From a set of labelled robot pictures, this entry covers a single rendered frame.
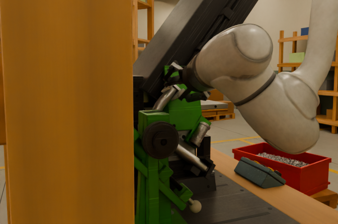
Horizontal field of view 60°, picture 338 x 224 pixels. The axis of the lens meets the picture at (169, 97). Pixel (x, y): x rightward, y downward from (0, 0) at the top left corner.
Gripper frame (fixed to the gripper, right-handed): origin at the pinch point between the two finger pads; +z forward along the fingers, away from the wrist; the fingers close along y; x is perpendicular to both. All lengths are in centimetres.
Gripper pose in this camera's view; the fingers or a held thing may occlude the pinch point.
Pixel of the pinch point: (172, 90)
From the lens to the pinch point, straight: 87.8
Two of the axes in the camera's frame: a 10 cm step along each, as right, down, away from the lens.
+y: -7.3, -6.7, -1.3
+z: -3.3, 1.8, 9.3
